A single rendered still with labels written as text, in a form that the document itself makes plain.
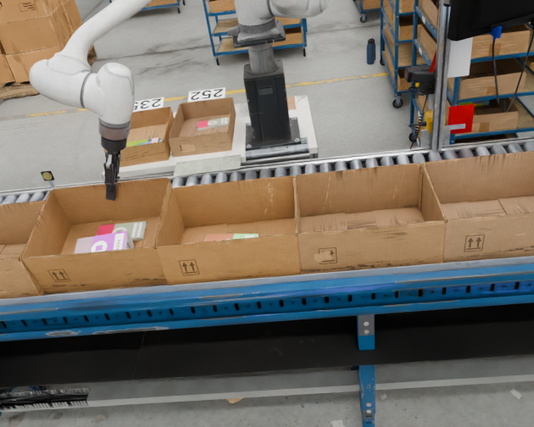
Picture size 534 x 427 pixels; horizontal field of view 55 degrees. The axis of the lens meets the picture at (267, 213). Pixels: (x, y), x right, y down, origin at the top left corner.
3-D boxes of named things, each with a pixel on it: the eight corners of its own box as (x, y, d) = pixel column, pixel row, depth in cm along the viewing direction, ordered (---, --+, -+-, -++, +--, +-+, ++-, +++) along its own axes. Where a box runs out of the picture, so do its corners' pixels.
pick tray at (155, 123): (175, 123, 272) (171, 106, 266) (169, 160, 241) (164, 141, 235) (123, 131, 273) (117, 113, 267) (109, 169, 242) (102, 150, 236)
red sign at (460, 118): (470, 131, 218) (474, 103, 211) (471, 132, 218) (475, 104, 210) (432, 135, 220) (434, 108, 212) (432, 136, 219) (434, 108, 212)
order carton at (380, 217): (419, 207, 167) (422, 162, 157) (442, 268, 144) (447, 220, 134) (298, 218, 171) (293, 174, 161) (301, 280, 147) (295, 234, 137)
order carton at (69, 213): (183, 213, 174) (169, 176, 162) (171, 285, 153) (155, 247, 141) (71, 224, 178) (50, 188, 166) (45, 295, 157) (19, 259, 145)
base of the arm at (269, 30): (227, 29, 227) (225, 16, 224) (277, 21, 227) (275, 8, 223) (228, 45, 213) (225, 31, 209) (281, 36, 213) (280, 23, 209)
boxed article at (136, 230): (101, 229, 174) (99, 225, 172) (147, 224, 172) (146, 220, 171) (96, 245, 168) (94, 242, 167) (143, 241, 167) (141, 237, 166)
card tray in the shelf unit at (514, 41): (442, 30, 275) (444, 11, 269) (503, 24, 271) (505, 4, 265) (458, 58, 243) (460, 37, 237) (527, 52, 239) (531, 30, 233)
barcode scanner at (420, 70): (401, 88, 213) (405, 63, 207) (430, 89, 213) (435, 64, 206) (403, 95, 207) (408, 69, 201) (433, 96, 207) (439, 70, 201)
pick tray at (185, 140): (236, 113, 271) (233, 96, 265) (231, 151, 240) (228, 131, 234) (183, 120, 273) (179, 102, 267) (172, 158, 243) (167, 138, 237)
